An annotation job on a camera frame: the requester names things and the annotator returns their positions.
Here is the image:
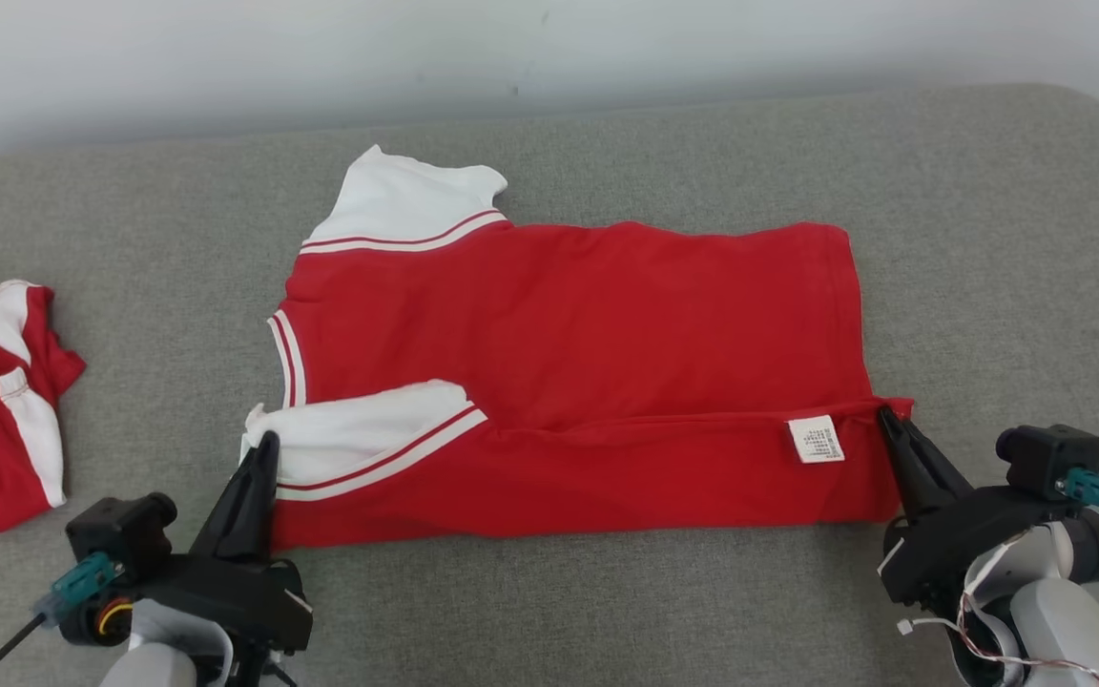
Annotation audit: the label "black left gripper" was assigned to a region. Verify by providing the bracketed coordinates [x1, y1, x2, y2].
[135, 431, 314, 656]

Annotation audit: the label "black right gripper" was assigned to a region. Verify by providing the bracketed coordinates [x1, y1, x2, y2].
[877, 406, 1075, 610]

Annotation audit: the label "red jersey with white sleeves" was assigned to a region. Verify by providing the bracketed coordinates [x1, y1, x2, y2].
[239, 145, 915, 552]

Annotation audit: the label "grey fabric sofa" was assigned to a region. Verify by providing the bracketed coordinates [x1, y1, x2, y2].
[0, 84, 1099, 687]

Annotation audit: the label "thin red and white wires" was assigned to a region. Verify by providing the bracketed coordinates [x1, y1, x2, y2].
[897, 563, 1099, 687]

